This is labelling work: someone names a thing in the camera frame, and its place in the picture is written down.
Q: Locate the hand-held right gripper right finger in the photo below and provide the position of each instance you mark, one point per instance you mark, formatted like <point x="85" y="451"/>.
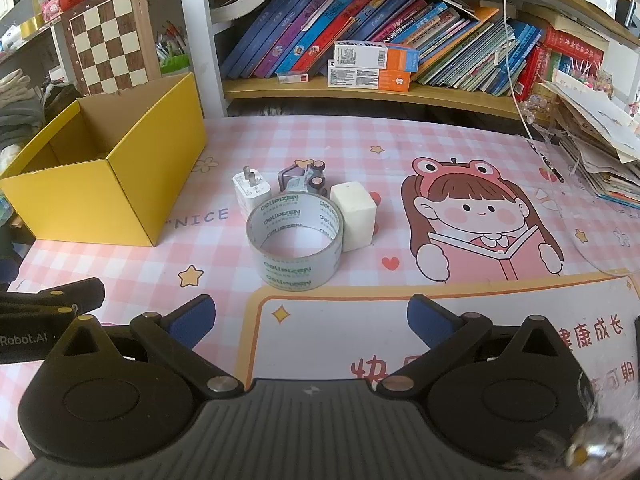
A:
<point x="427" y="317"/>

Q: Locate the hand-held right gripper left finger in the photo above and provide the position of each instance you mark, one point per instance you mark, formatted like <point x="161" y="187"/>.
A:
<point x="192" y="317"/>

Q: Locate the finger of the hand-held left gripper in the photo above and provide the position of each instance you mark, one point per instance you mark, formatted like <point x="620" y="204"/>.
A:
<point x="85" y="292"/>

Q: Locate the yellow cardboard box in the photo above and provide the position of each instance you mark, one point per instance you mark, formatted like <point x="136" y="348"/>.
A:
<point x="80" y="200"/>

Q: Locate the clear printed tape roll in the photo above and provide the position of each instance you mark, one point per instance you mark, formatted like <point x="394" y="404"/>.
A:
<point x="285" y="272"/>

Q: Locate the white foam block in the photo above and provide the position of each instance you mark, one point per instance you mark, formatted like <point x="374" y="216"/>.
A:
<point x="352" y="220"/>

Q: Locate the white charger plug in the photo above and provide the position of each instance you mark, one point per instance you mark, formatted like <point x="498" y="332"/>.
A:
<point x="250" y="195"/>

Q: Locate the grey purple toy truck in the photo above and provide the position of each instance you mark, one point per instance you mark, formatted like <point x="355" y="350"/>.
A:
<point x="300" y="172"/>

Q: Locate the pile of folded cloths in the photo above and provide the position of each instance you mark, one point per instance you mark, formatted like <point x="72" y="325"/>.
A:
<point x="20" y="110"/>

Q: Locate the dark patterned pencil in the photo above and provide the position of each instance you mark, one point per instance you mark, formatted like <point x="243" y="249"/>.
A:
<point x="547" y="162"/>

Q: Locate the pink checked cartoon table mat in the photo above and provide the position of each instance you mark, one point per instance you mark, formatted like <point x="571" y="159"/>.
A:
<point x="325" y="145"/>

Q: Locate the wooden bookshelf board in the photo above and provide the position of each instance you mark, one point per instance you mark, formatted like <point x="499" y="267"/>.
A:
<point x="350" y="97"/>

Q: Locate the orange white carton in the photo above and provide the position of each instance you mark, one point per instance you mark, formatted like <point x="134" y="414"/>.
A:
<point x="370" y="55"/>
<point x="365" y="80"/>

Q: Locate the green pen holder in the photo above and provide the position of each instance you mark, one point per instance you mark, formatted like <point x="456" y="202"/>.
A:
<point x="172" y="62"/>

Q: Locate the wooden chessboard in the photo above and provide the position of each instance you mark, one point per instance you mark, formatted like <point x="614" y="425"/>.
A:
<point x="107" y="45"/>

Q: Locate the pile of papers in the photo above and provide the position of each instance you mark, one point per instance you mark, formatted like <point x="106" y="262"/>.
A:
<point x="600" y="125"/>

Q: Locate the small red white box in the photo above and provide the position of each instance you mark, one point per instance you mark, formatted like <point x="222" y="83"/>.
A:
<point x="294" y="78"/>

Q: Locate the red thick book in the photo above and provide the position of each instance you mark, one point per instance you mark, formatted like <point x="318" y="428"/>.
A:
<point x="570" y="47"/>

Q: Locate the row of colourful books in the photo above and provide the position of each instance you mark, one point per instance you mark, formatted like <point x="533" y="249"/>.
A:
<point x="310" y="30"/>

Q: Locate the wooden upper shelf board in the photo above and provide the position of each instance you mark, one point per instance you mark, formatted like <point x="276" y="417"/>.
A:
<point x="575" y="20"/>

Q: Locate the white shelf frame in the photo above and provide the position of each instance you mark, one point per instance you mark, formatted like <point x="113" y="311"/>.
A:
<point x="207" y="60"/>

